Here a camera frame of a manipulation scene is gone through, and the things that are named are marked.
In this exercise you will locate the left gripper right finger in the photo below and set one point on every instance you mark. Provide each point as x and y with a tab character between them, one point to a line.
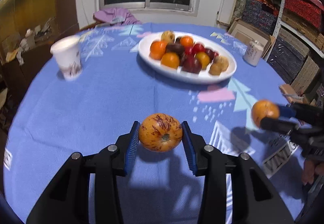
254	198

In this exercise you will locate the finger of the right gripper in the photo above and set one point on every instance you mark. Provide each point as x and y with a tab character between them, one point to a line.
280	126
303	112

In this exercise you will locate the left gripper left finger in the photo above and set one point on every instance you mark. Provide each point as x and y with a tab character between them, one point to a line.
65	199

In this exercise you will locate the dark red plum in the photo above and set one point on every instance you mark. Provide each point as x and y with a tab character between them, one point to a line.
191	65
211	54

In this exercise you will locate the small yellow orange tomato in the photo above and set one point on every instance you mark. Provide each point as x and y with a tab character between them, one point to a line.
204	59

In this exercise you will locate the striped yellow apple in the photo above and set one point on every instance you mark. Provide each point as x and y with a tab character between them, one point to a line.
160	133

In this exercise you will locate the small red cherry tomato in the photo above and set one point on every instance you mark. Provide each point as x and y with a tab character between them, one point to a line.
188	51

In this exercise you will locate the dark brown mangosteen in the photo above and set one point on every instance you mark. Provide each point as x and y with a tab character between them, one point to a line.
175	48

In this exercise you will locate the yellow potato like fruit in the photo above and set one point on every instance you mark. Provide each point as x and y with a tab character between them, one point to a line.
168	36

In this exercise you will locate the large orange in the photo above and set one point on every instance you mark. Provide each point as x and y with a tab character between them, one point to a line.
157	50

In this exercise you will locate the orange fruit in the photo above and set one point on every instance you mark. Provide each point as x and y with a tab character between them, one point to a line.
187	41

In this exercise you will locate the right hand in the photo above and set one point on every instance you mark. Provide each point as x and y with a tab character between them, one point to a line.
309	171

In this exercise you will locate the dark striped fruit lower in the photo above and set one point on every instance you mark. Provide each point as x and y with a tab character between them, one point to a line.
264	109

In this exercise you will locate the white beverage can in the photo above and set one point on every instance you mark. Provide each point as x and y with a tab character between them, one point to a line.
253	53

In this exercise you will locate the blue patterned tablecloth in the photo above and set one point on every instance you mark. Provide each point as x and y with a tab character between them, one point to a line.
116	88

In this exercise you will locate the tan bumpy fruit left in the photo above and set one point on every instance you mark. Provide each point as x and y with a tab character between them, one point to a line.
222	61

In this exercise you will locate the tan bumpy fruit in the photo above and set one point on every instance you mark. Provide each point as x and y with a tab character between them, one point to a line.
222	61
215	69

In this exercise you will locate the tan bumpy fruit right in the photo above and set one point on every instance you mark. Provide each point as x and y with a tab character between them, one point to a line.
215	69

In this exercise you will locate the shelf with fabric boxes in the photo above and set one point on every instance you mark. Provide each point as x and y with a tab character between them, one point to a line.
296	54

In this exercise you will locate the white oval plate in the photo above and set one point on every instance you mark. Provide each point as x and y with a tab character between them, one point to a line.
203	77

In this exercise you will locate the white paper cup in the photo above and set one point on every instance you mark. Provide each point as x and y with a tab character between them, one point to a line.
68	57

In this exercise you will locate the wooden chair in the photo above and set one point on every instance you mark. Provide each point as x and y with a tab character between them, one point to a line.
90	26

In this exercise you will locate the purple cloth on chair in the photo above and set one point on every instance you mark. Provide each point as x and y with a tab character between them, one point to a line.
116	17

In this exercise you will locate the wooden cabinet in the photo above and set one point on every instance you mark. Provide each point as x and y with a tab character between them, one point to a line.
17	16

